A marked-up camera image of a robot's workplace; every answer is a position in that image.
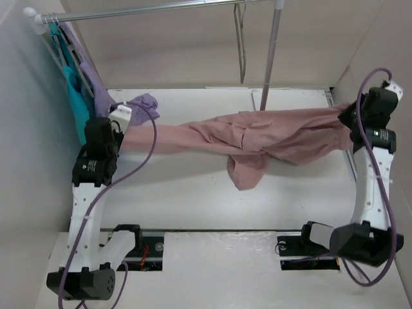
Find grey empty clothes hanger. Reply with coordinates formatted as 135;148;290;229
233;1;247;84

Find white rack corner joint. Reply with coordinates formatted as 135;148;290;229
23;7;46;35

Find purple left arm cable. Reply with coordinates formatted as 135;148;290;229
57;100;158;309

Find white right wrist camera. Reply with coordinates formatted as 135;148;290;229
381;80;404;102

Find grey vertical rack pole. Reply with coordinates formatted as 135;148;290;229
259;1;285;111

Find pink trousers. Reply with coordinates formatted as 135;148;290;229
122;104;351;191

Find purple hanging garment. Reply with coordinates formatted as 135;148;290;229
59;23;160;126

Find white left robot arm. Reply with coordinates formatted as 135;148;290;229
46;117;144;301

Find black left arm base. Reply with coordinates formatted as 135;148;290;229
124;230;165;272

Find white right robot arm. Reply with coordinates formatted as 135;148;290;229
297;82;403;267

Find teal hanging garment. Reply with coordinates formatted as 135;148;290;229
48;24;94;145

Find grey hanger with teal garment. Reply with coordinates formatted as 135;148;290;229
48;24;75;70

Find silver horizontal rack rail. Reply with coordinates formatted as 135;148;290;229
41;0;255;24

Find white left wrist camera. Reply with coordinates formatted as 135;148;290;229
108;104;132;131

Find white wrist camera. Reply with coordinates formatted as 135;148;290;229
381;80;404;102
108;104;132;131

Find grey hanger with purple garment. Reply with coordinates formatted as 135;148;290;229
59;23;94;98

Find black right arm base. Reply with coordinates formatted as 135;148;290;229
275;233;340;271

